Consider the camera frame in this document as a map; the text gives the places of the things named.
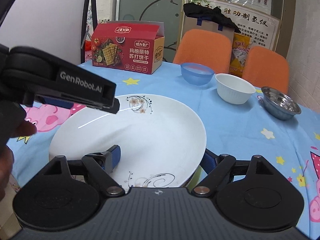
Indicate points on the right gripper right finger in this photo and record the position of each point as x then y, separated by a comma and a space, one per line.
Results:
221, 170

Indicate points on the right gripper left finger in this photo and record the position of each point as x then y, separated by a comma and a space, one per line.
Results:
96, 168

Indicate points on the green plate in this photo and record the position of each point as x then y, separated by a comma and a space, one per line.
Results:
194, 179

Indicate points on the white floral plate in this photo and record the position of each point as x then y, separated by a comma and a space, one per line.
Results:
162, 141

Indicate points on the blue translucent plastic bowl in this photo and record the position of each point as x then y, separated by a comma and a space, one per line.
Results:
196, 74

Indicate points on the person's left hand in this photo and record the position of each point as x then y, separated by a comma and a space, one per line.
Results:
7, 157

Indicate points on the blue cartoon pig tablecloth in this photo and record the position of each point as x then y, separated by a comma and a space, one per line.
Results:
242, 131

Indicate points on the white bowl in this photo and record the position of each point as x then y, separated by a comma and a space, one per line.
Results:
233, 89

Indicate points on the stainless steel bowl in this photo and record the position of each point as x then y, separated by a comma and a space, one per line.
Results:
279, 105

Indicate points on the black metal rack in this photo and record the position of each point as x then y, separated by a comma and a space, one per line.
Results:
88, 4

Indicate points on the right orange chair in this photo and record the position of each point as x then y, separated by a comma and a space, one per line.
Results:
264, 67

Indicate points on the orange chair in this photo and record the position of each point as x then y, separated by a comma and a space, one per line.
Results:
264, 67
204, 47

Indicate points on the red cracker box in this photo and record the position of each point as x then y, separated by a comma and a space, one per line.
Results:
136, 46

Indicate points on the left orange chair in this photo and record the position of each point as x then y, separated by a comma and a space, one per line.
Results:
204, 47

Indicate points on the yellow snack bag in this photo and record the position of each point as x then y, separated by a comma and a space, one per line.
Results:
240, 48

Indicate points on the white poster board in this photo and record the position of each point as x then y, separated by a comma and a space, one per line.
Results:
262, 28

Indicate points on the brown paper bag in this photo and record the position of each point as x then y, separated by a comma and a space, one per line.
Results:
189, 23

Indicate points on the black cloth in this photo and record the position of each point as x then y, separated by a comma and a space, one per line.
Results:
205, 13

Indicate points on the glass door with cartoon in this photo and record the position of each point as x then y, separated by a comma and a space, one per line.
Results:
166, 11

